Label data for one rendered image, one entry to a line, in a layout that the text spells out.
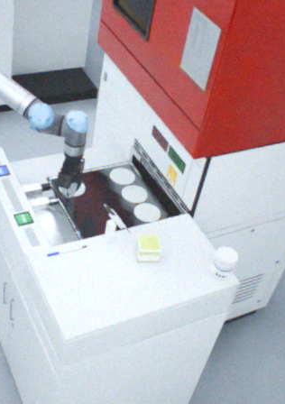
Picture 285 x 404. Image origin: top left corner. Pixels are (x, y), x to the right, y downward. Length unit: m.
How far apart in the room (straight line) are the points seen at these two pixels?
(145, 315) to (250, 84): 0.79
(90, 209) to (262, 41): 0.87
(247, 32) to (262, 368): 1.78
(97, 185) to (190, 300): 0.65
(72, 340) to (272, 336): 1.60
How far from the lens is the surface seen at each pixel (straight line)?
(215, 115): 1.90
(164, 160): 2.26
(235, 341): 3.09
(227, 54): 1.78
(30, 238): 2.00
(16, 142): 3.94
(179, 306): 1.90
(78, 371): 1.94
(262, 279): 2.90
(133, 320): 1.84
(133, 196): 2.28
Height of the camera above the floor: 2.42
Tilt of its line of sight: 41 degrees down
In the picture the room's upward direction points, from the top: 11 degrees clockwise
